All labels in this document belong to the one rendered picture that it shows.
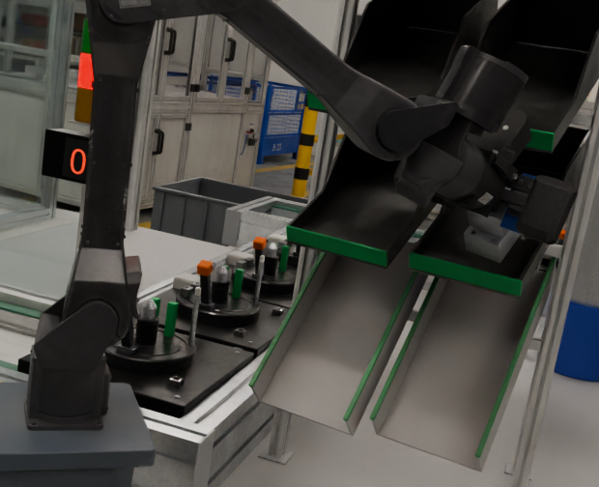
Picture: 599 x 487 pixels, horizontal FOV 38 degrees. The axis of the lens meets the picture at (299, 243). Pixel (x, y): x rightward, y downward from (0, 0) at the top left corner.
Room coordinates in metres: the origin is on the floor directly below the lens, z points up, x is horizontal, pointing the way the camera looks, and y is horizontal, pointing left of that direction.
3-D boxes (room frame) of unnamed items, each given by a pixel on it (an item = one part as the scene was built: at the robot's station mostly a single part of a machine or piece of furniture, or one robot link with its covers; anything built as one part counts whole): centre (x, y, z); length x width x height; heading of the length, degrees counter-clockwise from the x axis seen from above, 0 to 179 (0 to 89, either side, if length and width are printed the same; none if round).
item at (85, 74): (1.30, 0.34, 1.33); 0.05 x 0.05 x 0.05
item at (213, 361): (1.14, 0.19, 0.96); 0.24 x 0.24 x 0.02; 74
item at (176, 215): (3.28, 0.22, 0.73); 0.62 x 0.42 x 0.23; 74
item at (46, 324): (0.73, 0.18, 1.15); 0.09 x 0.07 x 0.06; 14
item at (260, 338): (1.38, 0.12, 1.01); 0.24 x 0.24 x 0.13; 74
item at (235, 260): (1.62, 0.05, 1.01); 0.24 x 0.24 x 0.13; 74
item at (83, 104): (1.30, 0.34, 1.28); 0.05 x 0.05 x 0.05
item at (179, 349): (1.14, 0.19, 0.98); 0.14 x 0.14 x 0.02
